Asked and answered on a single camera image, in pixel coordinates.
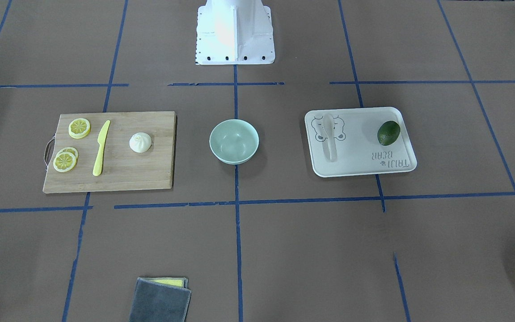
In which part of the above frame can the lemon slice far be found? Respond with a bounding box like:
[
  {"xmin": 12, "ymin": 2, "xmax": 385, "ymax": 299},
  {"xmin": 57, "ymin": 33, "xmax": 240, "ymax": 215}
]
[{"xmin": 68, "ymin": 118, "xmax": 91, "ymax": 139}]

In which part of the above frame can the yellow sponge cloth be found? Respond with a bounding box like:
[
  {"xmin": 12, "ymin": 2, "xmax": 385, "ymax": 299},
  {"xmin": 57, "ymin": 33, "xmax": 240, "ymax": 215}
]
[{"xmin": 152, "ymin": 277, "xmax": 188, "ymax": 288}]

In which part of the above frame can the cream plastic spoon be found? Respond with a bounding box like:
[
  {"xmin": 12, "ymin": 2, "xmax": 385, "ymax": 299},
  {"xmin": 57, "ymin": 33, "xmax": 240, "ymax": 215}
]
[{"xmin": 321, "ymin": 114, "xmax": 337, "ymax": 162}]

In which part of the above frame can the bamboo cutting board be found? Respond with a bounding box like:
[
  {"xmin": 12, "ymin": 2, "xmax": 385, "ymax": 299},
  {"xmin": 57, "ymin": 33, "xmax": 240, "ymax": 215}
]
[{"xmin": 42, "ymin": 111, "xmax": 177, "ymax": 194}]

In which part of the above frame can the lemon slice under pair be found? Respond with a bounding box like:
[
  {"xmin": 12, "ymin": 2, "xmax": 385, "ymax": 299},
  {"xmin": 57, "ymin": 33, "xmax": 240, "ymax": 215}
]
[{"xmin": 57, "ymin": 147, "xmax": 79, "ymax": 159}]

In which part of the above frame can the light green bowl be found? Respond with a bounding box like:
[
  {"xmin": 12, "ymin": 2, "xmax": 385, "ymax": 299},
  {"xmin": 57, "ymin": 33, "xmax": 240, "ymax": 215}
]
[{"xmin": 209, "ymin": 119, "xmax": 260, "ymax": 165}]

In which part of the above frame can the yellow plastic knife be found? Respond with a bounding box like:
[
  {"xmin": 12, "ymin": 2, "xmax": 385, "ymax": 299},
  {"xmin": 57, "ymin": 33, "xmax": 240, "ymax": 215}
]
[{"xmin": 92, "ymin": 120, "xmax": 110, "ymax": 177}]

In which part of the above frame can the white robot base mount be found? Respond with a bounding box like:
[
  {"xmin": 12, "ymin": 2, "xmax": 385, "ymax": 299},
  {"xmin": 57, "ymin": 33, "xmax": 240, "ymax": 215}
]
[{"xmin": 195, "ymin": 0, "xmax": 276, "ymax": 65}]

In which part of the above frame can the grey folded cloth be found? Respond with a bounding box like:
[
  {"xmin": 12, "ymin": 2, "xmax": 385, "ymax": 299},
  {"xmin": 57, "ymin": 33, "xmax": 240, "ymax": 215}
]
[{"xmin": 129, "ymin": 277, "xmax": 191, "ymax": 322}]

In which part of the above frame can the cream bear tray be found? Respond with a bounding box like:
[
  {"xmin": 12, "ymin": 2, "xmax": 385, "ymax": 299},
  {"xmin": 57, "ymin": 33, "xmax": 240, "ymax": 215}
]
[{"xmin": 304, "ymin": 106, "xmax": 417, "ymax": 178}]

